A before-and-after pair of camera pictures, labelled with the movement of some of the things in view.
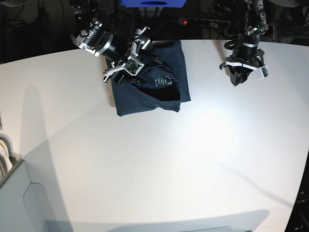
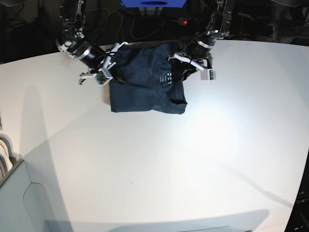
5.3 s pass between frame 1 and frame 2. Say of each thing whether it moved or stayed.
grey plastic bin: stayed
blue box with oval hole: stayed
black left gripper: moved
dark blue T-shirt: moved
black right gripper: moved
